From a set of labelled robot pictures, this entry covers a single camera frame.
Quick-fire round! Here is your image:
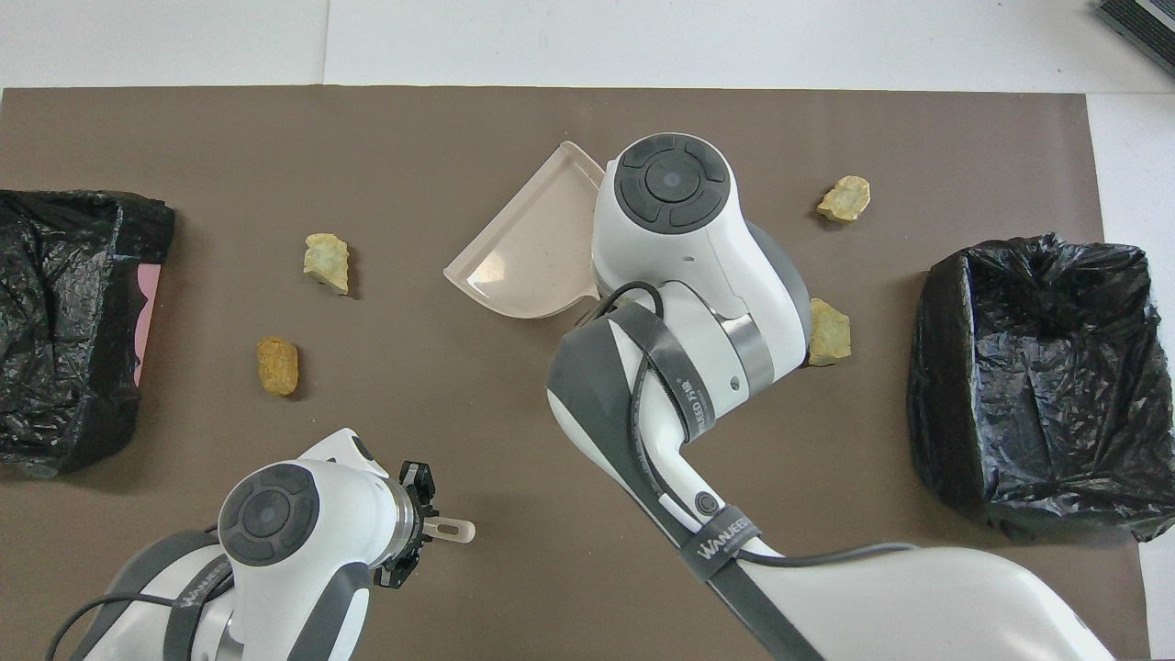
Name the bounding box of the beige foam chunk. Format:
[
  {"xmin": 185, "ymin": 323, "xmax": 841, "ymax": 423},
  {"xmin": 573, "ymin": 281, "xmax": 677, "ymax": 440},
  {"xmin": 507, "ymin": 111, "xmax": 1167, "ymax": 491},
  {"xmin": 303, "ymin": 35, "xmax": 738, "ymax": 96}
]
[{"xmin": 808, "ymin": 298, "xmax": 852, "ymax": 367}]

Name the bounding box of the tan croissant piece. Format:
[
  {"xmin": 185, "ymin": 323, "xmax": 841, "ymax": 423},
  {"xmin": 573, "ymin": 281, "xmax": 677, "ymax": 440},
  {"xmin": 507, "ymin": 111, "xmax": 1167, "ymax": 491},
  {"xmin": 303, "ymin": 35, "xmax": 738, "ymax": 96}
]
[{"xmin": 817, "ymin": 175, "xmax": 871, "ymax": 224}]

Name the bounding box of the pale flaky pastry piece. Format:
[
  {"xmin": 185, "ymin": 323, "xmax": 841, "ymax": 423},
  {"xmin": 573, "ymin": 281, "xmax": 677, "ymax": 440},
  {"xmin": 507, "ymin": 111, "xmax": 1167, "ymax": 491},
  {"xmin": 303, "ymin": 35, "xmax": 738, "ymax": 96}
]
[{"xmin": 304, "ymin": 233, "xmax": 351, "ymax": 296}]

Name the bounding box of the bin lined with black bag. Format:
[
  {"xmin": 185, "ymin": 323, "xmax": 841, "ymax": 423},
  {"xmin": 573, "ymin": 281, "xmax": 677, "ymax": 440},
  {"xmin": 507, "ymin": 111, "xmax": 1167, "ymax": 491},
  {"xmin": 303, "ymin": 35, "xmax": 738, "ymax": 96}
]
[{"xmin": 907, "ymin": 234, "xmax": 1175, "ymax": 543}]

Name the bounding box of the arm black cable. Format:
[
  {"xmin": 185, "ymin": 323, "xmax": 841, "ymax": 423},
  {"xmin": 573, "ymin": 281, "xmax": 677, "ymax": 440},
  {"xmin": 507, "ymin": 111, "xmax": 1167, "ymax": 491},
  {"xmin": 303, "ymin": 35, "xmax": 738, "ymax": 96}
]
[
  {"xmin": 587, "ymin": 280, "xmax": 919, "ymax": 570},
  {"xmin": 46, "ymin": 528, "xmax": 226, "ymax": 661}
]

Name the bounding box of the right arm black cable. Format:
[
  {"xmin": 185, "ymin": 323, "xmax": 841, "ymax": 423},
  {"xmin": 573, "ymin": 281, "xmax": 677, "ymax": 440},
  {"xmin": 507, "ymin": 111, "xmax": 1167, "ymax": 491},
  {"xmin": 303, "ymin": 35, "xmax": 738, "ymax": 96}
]
[{"xmin": 587, "ymin": 280, "xmax": 919, "ymax": 570}]

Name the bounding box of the pink bin with black bag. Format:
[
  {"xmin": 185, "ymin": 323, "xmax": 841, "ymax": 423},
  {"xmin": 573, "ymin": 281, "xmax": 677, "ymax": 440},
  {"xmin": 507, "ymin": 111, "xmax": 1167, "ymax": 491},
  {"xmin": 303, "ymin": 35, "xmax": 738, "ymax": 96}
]
[{"xmin": 0, "ymin": 190, "xmax": 175, "ymax": 478}]

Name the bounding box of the black ridged device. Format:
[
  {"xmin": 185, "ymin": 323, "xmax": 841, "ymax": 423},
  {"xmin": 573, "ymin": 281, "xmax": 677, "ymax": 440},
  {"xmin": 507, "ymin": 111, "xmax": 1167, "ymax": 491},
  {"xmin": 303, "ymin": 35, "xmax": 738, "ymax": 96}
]
[{"xmin": 1094, "ymin": 0, "xmax": 1175, "ymax": 79}]

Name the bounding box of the brown table mat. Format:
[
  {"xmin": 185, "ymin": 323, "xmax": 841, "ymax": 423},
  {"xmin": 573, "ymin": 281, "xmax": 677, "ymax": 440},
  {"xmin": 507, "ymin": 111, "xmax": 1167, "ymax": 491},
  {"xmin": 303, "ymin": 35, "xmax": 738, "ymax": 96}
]
[{"xmin": 0, "ymin": 85, "xmax": 1153, "ymax": 661}]

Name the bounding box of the brown bread roll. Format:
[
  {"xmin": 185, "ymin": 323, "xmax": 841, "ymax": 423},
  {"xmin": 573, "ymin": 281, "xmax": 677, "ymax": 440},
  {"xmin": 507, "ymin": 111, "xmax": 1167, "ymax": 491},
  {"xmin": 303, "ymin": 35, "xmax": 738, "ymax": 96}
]
[{"xmin": 256, "ymin": 337, "xmax": 300, "ymax": 398}]

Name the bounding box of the beige plastic dustpan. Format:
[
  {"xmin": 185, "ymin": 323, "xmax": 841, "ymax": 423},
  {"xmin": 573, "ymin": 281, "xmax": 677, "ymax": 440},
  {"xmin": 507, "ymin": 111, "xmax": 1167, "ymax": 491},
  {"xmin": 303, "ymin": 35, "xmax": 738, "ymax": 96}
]
[{"xmin": 443, "ymin": 140, "xmax": 607, "ymax": 320}]

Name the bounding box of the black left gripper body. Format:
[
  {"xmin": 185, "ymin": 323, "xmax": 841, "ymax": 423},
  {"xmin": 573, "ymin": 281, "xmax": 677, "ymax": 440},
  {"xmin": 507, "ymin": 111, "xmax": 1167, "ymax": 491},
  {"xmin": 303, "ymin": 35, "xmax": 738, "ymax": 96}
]
[{"xmin": 404, "ymin": 482, "xmax": 431, "ymax": 556}]

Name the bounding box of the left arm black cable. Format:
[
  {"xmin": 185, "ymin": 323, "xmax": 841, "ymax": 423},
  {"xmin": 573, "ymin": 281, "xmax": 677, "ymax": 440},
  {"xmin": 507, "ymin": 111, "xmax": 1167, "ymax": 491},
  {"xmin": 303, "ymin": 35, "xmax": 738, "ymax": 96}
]
[{"xmin": 46, "ymin": 528, "xmax": 226, "ymax": 661}]

